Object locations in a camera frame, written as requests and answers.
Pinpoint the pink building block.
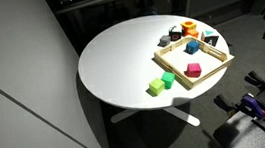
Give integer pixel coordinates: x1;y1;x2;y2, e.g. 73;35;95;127
186;63;202;78

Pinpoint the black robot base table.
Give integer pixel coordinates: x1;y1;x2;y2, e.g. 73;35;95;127
213;111;265;148

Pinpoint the light green building block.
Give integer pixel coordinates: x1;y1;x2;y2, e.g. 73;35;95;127
149;77;165;96

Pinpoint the dark green building block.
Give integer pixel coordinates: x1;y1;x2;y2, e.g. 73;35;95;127
161;72;175;89

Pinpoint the grey building block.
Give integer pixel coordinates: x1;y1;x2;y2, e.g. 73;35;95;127
160;35;171;46

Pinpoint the blue building block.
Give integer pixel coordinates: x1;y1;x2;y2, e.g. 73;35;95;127
185;41;200;54

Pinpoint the white round table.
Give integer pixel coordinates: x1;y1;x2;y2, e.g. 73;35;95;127
78;15;230;126

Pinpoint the black patterned cube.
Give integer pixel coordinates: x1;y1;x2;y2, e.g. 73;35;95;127
168;26;183;41

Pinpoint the orange yellow cube with hole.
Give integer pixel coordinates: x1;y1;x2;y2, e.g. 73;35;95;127
181;21;199;38

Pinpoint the dark shelf unit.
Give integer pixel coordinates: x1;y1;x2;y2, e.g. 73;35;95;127
46;0;189;53

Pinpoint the wooden tray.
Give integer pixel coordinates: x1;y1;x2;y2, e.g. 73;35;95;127
154;36;234;89

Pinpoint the purple clamp near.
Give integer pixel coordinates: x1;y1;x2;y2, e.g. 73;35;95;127
214;94;265;119

